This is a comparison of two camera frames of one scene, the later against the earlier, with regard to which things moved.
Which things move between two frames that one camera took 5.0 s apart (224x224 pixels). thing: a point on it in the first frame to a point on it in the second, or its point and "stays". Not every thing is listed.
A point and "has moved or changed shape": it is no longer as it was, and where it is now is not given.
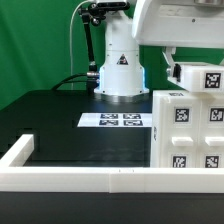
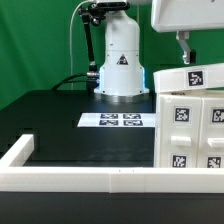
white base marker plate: [115, 120] stays
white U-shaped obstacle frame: [101, 180] stays
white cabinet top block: [205, 77] has moved or changed shape
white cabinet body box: [187, 129] stays
